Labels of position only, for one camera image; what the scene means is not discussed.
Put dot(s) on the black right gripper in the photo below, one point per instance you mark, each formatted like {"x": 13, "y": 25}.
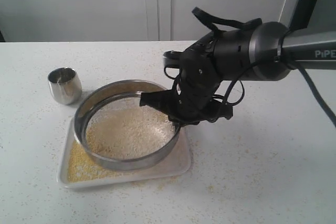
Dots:
{"x": 192, "y": 98}

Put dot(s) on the round steel mesh sieve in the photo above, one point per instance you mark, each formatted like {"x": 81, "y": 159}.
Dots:
{"x": 104, "y": 95}

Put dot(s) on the stainless steel cup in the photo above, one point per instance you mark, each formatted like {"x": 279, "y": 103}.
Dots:
{"x": 65, "y": 86}

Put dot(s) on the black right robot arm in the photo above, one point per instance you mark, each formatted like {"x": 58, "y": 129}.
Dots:
{"x": 269, "y": 52}

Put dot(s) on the yellow white grain pile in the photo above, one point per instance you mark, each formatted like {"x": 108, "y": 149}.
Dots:
{"x": 124, "y": 130}

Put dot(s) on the yellow millet grains on tray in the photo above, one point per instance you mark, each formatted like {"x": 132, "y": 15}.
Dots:
{"x": 82, "y": 168}

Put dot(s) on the white plastic tray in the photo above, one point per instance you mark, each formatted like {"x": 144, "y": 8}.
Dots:
{"x": 176, "y": 163}

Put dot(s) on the white cabinet doors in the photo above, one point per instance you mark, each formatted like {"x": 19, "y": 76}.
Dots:
{"x": 127, "y": 20}

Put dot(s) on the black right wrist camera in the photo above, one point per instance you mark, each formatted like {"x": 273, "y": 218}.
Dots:
{"x": 171, "y": 59}

